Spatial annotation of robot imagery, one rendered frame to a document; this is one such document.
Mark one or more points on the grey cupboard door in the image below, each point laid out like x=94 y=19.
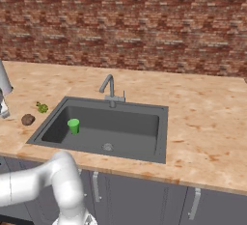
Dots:
x=141 y=200
x=38 y=209
x=222 y=208

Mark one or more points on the brown potato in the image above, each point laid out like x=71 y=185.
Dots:
x=28 y=119

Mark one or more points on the green cup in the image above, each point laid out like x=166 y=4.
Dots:
x=74 y=126

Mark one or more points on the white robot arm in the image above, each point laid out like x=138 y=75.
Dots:
x=62 y=183

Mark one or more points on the dark grey sink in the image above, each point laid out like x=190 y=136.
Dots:
x=128 y=129

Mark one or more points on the green broccoli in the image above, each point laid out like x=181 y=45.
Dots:
x=42 y=107

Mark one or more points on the grey metal tap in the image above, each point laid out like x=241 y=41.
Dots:
x=111 y=89

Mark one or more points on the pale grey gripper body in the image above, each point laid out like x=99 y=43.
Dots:
x=4 y=110

